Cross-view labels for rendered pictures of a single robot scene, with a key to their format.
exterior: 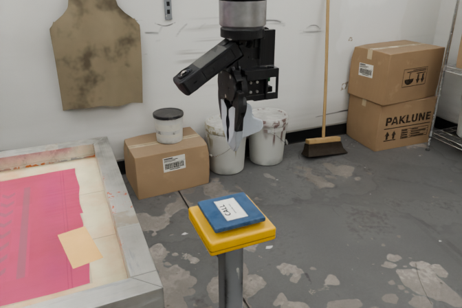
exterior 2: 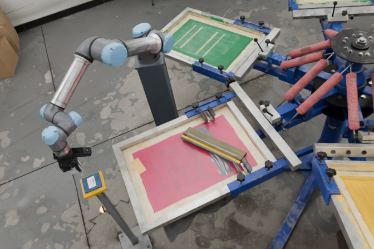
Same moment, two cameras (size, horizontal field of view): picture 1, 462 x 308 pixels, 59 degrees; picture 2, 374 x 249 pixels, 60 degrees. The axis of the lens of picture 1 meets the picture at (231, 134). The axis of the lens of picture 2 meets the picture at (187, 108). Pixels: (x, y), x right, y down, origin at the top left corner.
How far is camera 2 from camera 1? 207 cm
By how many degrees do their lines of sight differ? 109
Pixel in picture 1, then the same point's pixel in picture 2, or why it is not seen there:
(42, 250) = (148, 163)
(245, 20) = not seen: hidden behind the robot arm
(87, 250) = (135, 164)
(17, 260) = (153, 159)
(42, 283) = (143, 152)
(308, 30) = not seen: outside the picture
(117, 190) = (128, 183)
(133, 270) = (118, 149)
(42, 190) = (161, 194)
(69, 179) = (153, 203)
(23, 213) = (162, 179)
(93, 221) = (137, 177)
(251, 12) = not seen: hidden behind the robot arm
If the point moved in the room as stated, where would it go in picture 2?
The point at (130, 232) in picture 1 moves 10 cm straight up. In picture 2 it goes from (121, 162) to (116, 153)
